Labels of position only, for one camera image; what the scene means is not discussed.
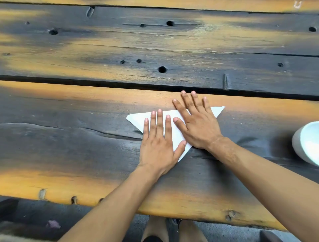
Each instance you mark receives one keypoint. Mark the person's left leg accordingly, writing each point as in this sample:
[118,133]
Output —
[155,230]

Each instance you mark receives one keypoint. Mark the person's left thumb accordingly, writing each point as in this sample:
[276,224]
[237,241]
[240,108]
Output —
[180,149]

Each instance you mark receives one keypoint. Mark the person's left hand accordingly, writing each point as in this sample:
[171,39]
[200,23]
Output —
[155,152]

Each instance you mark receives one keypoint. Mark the person's leg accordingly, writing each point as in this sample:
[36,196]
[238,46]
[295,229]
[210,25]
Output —
[190,233]
[155,230]

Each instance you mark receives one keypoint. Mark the white paper napkin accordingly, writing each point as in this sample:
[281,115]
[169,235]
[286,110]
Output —
[135,119]

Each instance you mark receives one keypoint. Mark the person's right forearm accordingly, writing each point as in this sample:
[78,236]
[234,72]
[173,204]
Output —
[269,184]

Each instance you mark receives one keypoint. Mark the person's right thumb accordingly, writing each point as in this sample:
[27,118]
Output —
[180,124]

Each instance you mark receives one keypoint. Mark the pink scrap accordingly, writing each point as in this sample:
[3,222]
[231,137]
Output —
[53,224]

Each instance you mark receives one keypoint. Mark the person's right little finger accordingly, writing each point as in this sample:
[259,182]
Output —
[207,106]

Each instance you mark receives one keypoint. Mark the person's right hand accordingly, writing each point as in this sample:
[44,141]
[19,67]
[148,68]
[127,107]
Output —
[200,129]

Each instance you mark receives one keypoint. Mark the person's right middle finger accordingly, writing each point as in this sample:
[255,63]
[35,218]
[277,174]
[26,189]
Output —
[187,101]

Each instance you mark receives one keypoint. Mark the white ceramic bowl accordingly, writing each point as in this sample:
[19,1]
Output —
[307,142]

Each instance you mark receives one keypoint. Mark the person's right leg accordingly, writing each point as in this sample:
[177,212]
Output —
[190,233]

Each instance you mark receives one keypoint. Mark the person's left middle finger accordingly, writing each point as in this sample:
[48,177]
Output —
[160,123]

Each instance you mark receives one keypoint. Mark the person's left forearm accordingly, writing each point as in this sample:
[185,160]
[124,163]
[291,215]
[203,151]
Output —
[112,212]

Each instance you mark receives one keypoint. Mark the person's left little finger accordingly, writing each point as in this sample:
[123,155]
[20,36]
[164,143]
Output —
[145,129]

